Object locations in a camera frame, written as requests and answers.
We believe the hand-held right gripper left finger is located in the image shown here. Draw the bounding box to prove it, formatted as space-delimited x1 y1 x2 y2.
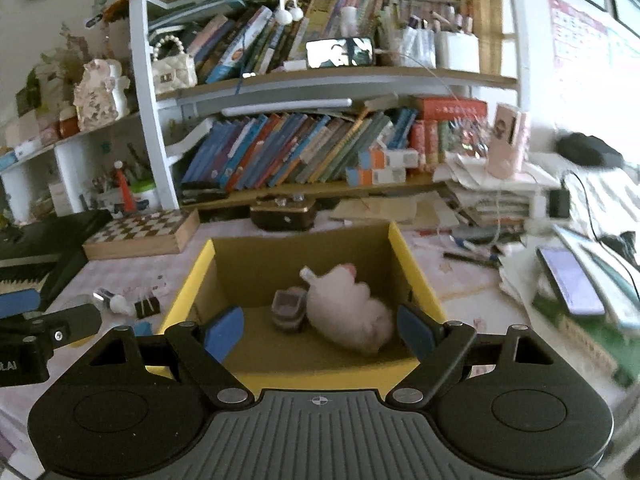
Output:
89 306 254 410

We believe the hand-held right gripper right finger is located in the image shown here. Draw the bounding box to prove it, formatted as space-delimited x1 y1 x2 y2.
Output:
387 304 553 410

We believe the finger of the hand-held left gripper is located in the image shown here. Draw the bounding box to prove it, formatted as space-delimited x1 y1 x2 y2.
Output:
30 304 103 348
0 289 46 331

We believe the white plush toy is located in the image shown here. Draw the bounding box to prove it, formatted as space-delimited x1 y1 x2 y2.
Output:
300 266 396 353

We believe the yellow cardboard box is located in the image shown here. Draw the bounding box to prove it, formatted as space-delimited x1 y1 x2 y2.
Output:
156 221 449 397

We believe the desktop with pink checkered cloth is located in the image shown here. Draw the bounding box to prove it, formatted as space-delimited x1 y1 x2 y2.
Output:
0 200 640 480

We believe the small white bottle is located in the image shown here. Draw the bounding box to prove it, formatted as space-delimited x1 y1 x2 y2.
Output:
93 287 133 317

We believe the black piano keyboard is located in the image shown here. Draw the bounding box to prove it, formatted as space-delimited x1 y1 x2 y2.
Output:
0 210 113 311

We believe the small grey container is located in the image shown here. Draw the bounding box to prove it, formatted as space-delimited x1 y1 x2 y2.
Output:
271 287 307 333

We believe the black pen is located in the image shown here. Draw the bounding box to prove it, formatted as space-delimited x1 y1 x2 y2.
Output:
442 250 501 267

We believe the wooden chessboard box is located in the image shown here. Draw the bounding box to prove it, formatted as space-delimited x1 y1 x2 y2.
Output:
82 208 201 261

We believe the dark brown case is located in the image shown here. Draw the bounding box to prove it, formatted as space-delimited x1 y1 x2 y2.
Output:
250 195 318 232

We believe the white tub green lid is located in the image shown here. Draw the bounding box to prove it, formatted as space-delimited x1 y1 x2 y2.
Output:
127 182 158 211

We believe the red cone figure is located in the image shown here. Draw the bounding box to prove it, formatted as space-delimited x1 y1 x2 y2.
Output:
114 160 136 213

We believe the stack of papers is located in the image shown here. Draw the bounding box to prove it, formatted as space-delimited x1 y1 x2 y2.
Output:
432 152 551 226

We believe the smartphone with lit screen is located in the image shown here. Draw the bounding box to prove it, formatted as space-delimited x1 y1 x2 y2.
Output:
536 246 607 317

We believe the green book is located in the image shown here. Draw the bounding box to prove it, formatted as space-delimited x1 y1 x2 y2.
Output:
532 290 640 386

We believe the thick red standing book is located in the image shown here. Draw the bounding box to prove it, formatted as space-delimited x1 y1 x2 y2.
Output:
410 120 442 170

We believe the long row of slanted books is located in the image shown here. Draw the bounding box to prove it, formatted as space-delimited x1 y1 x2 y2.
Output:
181 107 418 191

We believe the black charger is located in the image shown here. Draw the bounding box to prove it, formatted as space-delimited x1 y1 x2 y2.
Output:
549 189 572 220

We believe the colourful printed pack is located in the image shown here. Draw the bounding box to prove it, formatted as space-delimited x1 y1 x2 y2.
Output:
450 120 488 162

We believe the pink pen holder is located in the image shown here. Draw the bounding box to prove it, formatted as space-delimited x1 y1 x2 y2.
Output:
487 102 531 179

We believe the pink floral house ornament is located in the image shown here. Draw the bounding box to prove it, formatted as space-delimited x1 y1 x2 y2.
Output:
74 58 131 132

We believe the white wooden bookshelf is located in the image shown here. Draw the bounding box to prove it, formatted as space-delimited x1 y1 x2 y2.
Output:
0 0 521 213

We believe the flat red book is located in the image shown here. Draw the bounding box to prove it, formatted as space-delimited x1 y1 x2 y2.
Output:
415 96 488 122

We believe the black pouch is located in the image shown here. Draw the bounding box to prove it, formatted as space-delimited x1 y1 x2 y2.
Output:
556 132 626 167

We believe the white quilted pearl handbag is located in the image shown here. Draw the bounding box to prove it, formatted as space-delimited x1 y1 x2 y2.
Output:
150 35 197 95

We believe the white storage box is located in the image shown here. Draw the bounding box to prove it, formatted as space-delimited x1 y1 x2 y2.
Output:
435 30 481 73

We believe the short row of colourful books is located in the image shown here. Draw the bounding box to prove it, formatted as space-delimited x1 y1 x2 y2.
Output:
190 0 391 86

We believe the woven brown box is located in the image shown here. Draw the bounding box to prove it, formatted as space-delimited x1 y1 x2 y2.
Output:
467 0 503 76

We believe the pink wall calendar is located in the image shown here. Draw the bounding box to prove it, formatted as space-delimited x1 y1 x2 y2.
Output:
547 0 611 71

